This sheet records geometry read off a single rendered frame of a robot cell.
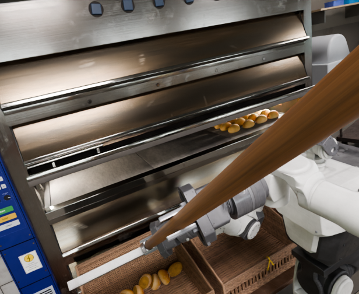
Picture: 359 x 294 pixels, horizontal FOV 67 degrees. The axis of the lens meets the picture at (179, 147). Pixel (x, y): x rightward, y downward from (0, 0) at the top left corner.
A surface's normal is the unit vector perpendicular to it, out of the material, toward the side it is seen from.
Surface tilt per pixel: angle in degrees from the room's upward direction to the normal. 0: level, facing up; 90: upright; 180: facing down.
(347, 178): 1
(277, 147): 99
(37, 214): 90
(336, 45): 90
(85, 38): 90
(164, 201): 70
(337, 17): 90
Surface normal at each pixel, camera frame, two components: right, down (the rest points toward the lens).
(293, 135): -0.69, 0.57
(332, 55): 0.45, 0.23
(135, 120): 0.35, -0.10
